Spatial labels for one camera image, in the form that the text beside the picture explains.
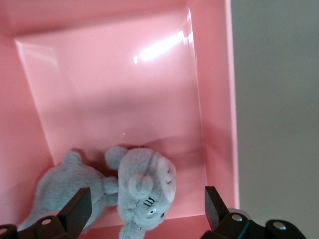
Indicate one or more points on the pink plastic box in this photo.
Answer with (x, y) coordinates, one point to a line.
(112, 87)

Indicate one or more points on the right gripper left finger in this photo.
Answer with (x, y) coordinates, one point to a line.
(72, 219)

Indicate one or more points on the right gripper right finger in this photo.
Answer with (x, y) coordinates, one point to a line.
(219, 221)

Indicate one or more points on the grey plush toy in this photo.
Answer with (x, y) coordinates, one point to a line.
(139, 189)
(64, 181)

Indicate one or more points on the brown table cover sheet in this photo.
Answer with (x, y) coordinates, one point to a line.
(279, 99)

